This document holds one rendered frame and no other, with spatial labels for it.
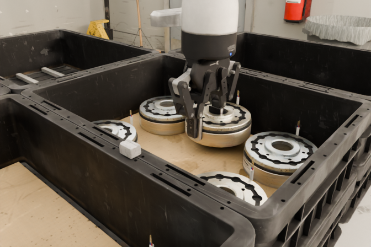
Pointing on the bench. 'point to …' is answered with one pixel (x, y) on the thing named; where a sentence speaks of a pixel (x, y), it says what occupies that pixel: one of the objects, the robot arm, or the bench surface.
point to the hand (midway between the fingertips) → (205, 123)
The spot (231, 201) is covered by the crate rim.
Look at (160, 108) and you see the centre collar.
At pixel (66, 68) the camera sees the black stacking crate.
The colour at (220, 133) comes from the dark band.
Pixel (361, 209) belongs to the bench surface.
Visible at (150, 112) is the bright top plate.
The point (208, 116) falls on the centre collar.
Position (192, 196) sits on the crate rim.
